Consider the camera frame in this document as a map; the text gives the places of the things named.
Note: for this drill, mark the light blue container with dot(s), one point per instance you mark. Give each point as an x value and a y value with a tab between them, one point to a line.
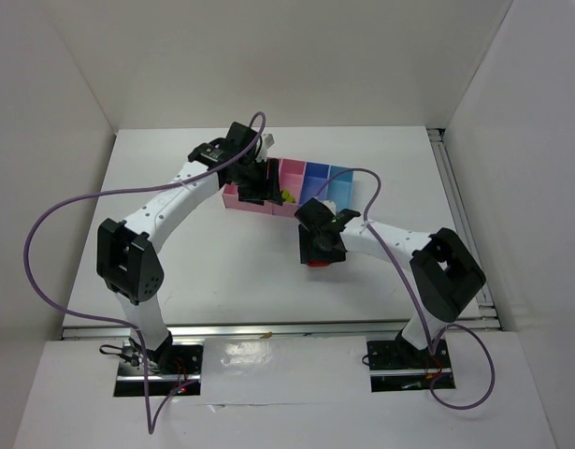
340	188

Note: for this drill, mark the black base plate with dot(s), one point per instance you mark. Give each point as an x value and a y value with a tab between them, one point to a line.
396	366
181	367

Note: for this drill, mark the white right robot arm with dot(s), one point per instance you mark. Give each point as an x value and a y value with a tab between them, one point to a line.
438	268

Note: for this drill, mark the aluminium front rail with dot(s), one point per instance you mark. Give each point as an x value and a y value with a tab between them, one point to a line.
243	331

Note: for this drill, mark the dark blue container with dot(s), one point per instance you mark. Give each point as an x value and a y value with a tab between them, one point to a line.
315	176

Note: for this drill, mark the aluminium side rail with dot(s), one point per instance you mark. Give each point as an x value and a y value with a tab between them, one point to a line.
485	301

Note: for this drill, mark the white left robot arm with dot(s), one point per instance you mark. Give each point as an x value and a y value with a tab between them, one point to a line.
127	251

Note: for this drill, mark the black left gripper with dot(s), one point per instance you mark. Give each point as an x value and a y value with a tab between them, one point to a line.
260	188

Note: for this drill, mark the white lego brick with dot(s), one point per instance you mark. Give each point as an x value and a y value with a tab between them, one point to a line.
331	205

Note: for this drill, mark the large red lego brick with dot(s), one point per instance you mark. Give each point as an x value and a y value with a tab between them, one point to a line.
318	264

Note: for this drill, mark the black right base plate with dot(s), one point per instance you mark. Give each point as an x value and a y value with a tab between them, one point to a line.
396	366

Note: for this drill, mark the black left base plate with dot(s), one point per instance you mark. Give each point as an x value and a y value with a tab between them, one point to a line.
181	367

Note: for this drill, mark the small pink container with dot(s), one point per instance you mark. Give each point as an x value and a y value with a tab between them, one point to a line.
291	180

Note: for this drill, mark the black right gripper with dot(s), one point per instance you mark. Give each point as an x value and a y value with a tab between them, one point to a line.
322	253

